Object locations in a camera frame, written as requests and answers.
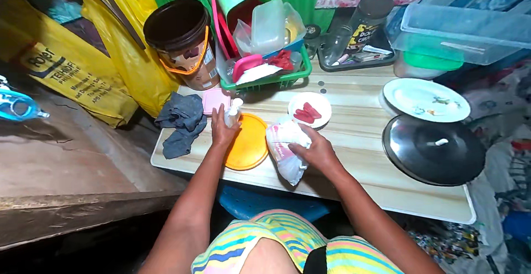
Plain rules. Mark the yellow plastic bag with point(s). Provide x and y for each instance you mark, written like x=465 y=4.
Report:
x=132 y=50

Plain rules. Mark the large clear plastic bin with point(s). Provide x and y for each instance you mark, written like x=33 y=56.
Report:
x=448 y=37

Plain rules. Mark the pile of red sausages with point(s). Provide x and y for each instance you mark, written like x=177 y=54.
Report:
x=308 y=114

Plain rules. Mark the large jar with black lid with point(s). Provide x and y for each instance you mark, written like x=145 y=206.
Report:
x=371 y=17

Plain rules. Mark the small jar with black lid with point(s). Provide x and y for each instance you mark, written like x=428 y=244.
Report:
x=312 y=41

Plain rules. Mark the person's right thumb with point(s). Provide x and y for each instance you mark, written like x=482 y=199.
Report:
x=298 y=149

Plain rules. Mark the translucent rectangular plastic container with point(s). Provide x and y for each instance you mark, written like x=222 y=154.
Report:
x=267 y=27

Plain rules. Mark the person's right hand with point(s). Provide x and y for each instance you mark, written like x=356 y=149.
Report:
x=321 y=151

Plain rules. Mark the red plastic wrapper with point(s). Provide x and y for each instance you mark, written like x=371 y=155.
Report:
x=282 y=60

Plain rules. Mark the clear bottle with white pump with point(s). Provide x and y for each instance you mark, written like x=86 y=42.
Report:
x=232 y=117

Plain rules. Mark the person's left fingers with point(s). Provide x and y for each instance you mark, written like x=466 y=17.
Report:
x=218 y=114

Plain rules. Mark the black tray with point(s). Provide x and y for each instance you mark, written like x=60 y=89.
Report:
x=356 y=64

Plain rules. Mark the green plastic basket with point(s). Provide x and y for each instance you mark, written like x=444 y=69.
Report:
x=271 y=80

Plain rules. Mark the person's body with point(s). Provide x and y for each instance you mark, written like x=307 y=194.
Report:
x=269 y=249

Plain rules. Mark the white paper piece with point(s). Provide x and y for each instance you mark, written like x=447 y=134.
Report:
x=258 y=74

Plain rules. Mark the pink plastic tray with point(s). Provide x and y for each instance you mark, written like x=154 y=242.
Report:
x=222 y=25

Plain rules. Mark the blue swimming goggles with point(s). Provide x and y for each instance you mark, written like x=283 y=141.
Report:
x=31 y=107

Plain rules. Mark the clear plastic cup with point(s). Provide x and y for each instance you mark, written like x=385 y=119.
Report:
x=337 y=44

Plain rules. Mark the green plastic bowl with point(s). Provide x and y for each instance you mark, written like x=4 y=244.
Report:
x=433 y=60

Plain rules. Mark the person's left thumb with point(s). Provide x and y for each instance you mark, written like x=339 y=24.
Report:
x=235 y=128

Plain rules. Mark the white oval floral plate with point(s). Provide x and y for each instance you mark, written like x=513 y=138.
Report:
x=415 y=93

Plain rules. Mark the round orange plastic lid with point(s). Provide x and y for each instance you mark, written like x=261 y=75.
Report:
x=247 y=145

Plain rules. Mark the round black pan lid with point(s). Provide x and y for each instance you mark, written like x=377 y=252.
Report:
x=427 y=153

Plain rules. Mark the pink square plastic container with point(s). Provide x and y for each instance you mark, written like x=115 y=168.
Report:
x=215 y=100

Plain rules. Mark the wooden table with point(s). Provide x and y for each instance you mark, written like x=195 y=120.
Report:
x=356 y=162

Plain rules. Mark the white printed plastic bread bag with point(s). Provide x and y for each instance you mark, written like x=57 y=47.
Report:
x=286 y=153

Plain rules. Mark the person's left hand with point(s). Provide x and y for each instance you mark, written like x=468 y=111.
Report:
x=223 y=135

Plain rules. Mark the person's left forearm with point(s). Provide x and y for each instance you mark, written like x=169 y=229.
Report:
x=193 y=207

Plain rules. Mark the white bowl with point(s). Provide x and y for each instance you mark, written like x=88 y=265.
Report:
x=296 y=103

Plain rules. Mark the pile of pens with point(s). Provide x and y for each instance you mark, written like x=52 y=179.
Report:
x=342 y=59

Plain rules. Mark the person's right forearm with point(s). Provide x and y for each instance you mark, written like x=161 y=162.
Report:
x=373 y=207

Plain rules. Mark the person's right fingers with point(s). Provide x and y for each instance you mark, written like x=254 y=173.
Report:
x=309 y=131

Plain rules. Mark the green curtain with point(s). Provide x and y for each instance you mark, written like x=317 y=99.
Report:
x=298 y=0

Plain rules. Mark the blue plastic chair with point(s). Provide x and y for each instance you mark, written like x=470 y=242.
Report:
x=269 y=203

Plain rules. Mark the yellow printed sack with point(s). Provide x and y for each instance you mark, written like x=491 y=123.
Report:
x=74 y=79

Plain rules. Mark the dark grey cloth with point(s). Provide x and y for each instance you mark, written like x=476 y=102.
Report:
x=180 y=118

